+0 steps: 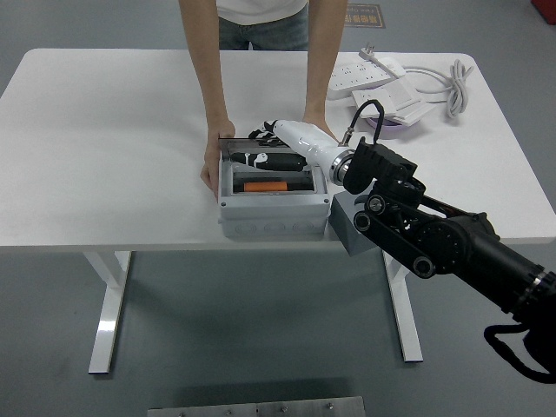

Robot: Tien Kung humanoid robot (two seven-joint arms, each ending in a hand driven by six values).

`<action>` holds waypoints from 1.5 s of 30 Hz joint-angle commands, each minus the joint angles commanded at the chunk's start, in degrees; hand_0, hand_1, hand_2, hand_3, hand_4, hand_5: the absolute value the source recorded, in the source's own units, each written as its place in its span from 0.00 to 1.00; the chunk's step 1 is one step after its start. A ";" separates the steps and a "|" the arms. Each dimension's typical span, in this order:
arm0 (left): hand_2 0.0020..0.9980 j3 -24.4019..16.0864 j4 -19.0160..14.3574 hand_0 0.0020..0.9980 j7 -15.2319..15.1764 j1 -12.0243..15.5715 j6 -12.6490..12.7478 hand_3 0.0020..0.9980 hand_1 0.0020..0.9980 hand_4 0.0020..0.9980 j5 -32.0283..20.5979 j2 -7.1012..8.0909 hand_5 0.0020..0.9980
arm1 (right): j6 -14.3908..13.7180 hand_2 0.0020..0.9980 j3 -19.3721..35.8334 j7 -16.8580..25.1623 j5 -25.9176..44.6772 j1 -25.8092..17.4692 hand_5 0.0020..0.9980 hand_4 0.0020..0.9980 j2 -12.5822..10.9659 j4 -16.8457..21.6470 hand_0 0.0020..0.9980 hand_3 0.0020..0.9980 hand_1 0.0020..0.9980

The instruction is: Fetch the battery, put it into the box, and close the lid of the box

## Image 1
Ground grey plastic electrical box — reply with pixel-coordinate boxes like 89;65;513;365
216;145;330;239

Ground person's left hand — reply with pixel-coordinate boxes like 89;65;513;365
301;115;338;142

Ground transparent hinged box lid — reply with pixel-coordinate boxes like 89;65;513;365
216;136;322;162

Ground white wall socket panel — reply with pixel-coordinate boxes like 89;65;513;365
351;89;400;118

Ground red bin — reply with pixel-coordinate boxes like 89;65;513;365
530;0;556;21

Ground grey metal plate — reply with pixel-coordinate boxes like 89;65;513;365
147;395;366;417

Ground dark floor sign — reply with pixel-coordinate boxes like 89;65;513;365
345;3;387;30

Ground white multi-socket power strip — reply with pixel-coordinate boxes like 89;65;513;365
325;61;394;102

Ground grey block battery holder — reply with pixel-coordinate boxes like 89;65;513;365
328;192;379;256

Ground person's right hand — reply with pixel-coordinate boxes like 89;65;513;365
199;119;237;195

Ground white slim power strip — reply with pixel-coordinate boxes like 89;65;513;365
375;55;407;78

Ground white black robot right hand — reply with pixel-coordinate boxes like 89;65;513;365
228;118;344;173

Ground orange cylindrical battery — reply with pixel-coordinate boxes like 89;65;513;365
242;181;290;194

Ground white wall switch panel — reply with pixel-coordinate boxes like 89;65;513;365
381;82;429;109

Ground person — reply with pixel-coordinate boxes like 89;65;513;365
215;0;310;51

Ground purple round dish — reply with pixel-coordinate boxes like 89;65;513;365
367;116;414;140

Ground white power cord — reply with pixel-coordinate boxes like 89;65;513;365
403;58;475;122

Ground white table leg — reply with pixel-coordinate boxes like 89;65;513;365
382;251;425;364
84;250;133;374

